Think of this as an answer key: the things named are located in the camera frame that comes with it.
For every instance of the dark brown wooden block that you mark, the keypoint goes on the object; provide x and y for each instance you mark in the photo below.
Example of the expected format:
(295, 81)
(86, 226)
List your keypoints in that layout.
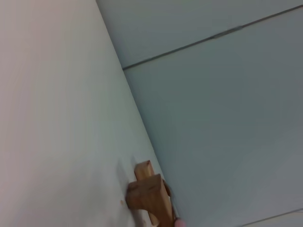
(149, 196)

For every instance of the light wooden block red stained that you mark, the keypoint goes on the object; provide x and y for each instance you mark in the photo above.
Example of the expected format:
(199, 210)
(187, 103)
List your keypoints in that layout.
(143, 170)

